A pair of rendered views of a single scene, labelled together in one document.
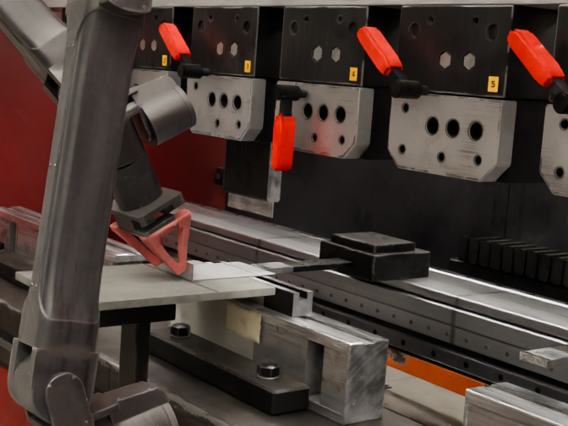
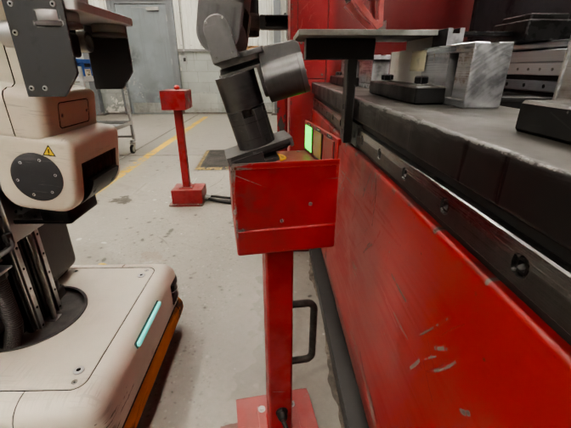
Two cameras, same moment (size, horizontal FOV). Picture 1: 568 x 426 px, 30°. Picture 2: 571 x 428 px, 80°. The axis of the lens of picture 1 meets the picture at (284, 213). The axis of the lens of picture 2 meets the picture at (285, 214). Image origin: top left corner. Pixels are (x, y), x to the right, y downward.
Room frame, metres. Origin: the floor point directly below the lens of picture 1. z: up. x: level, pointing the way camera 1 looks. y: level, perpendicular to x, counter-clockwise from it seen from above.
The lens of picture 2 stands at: (0.53, -0.18, 0.93)
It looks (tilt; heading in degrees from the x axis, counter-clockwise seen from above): 23 degrees down; 35
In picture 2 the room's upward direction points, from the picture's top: straight up
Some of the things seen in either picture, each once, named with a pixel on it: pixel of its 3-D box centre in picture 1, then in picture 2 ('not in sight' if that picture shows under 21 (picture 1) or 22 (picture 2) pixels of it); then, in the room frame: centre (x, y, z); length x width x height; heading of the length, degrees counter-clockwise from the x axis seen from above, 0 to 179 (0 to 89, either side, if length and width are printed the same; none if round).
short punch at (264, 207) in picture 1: (252, 175); not in sight; (1.37, 0.04, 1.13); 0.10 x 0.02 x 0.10; 37
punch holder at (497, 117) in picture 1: (473, 92); not in sight; (1.07, -0.18, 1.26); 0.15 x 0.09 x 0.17; 37
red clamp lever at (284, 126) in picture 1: (288, 128); not in sight; (1.20, 0.00, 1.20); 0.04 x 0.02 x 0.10; 127
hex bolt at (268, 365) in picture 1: (268, 370); (421, 80); (1.22, 0.01, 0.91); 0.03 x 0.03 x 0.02
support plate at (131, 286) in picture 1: (145, 283); (358, 36); (1.27, 0.16, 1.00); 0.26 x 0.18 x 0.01; 127
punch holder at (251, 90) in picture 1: (245, 73); not in sight; (1.38, 0.06, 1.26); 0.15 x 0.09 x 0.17; 37
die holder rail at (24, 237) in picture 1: (62, 254); (361, 71); (1.80, 0.38, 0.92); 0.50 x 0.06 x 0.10; 37
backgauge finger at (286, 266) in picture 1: (334, 257); (499, 29); (1.47, -0.08, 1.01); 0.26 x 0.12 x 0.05; 127
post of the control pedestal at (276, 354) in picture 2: not in sight; (278, 338); (0.99, 0.17, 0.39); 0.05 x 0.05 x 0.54; 46
